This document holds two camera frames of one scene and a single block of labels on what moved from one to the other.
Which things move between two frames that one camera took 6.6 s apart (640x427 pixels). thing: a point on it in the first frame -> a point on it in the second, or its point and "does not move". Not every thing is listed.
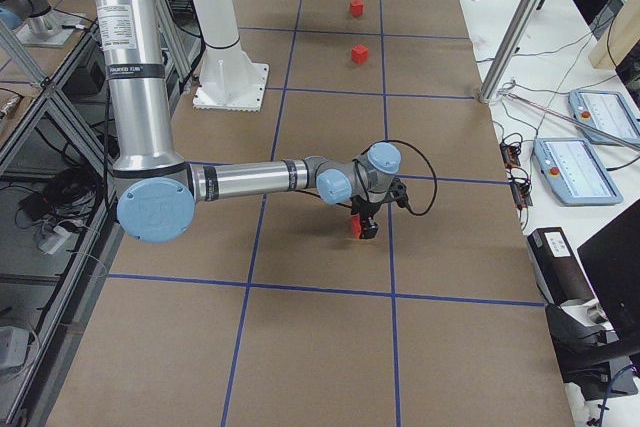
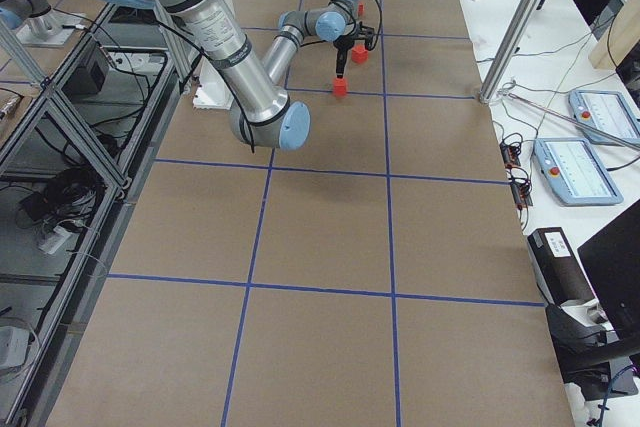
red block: (356, 226) -> (340, 87)
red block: (359, 53) does not move
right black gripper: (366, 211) -> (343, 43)
